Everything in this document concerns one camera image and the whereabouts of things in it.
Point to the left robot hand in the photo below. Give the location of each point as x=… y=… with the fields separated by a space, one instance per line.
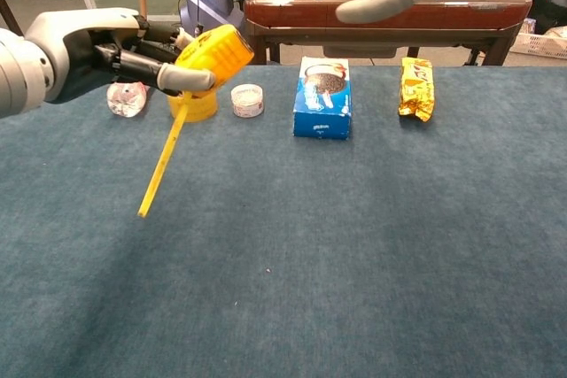
x=80 y=37

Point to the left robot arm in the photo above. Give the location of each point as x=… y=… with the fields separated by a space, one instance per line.
x=17 y=77

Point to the yellow packing tape roll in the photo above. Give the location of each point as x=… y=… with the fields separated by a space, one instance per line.
x=201 y=110

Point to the brown mahjong table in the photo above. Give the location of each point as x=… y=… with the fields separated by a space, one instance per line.
x=310 y=10

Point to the dark table leg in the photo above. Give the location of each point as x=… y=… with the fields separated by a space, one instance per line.
x=9 y=10

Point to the clear plastic drink bottle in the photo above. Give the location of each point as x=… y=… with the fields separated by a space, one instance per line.
x=126 y=101

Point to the gold foil snack packet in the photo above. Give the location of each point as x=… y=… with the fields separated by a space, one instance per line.
x=416 y=90

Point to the blue cookie box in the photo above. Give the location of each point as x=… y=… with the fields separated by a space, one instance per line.
x=321 y=125

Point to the white plastic basket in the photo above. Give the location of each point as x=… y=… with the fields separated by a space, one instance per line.
x=536 y=43

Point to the small white round tin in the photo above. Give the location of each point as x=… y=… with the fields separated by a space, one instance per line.
x=247 y=105

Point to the black bag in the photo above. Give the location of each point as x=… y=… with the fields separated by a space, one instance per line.
x=551 y=10

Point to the blue table cloth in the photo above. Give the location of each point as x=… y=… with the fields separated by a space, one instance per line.
x=354 y=241

